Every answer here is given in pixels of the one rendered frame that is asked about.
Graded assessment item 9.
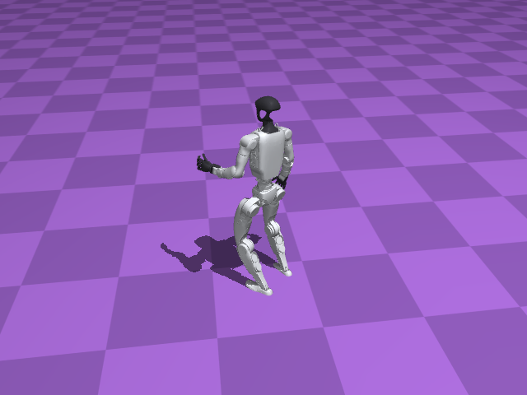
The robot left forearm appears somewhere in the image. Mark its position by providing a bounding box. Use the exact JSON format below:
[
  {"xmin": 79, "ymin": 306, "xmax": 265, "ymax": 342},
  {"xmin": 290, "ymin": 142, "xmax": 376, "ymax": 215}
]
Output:
[{"xmin": 212, "ymin": 166, "xmax": 236, "ymax": 179}]

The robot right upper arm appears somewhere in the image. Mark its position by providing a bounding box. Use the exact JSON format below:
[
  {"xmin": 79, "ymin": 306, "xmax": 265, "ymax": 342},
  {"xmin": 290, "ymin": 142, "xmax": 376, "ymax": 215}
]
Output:
[{"xmin": 281, "ymin": 127, "xmax": 294, "ymax": 164}]

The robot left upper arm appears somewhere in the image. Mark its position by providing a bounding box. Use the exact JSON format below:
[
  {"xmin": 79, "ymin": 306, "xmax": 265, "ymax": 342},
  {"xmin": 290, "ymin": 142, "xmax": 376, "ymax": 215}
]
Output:
[{"xmin": 232, "ymin": 133, "xmax": 259, "ymax": 179}]

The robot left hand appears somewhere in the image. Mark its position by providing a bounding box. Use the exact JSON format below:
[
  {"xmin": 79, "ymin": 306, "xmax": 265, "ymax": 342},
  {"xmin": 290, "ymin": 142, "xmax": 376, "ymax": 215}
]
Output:
[{"xmin": 197, "ymin": 154, "xmax": 221, "ymax": 174}]

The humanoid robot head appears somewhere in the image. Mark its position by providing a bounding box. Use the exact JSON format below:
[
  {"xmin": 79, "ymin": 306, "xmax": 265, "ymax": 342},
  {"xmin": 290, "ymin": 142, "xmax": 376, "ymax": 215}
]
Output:
[{"xmin": 255, "ymin": 96, "xmax": 281, "ymax": 134}]

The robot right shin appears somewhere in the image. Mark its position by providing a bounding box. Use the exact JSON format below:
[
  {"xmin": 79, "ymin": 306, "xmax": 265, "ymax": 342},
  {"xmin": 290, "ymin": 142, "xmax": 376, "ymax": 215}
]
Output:
[{"xmin": 267, "ymin": 221, "xmax": 288, "ymax": 272}]

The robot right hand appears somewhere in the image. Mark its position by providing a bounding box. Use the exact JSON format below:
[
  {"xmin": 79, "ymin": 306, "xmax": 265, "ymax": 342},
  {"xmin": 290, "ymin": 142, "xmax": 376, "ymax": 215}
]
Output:
[{"xmin": 272, "ymin": 174, "xmax": 288, "ymax": 189}]

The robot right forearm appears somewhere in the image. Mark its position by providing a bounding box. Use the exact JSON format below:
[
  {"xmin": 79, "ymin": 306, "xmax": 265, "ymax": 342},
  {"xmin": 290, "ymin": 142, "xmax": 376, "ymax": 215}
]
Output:
[{"xmin": 278, "ymin": 160, "xmax": 294, "ymax": 181}]

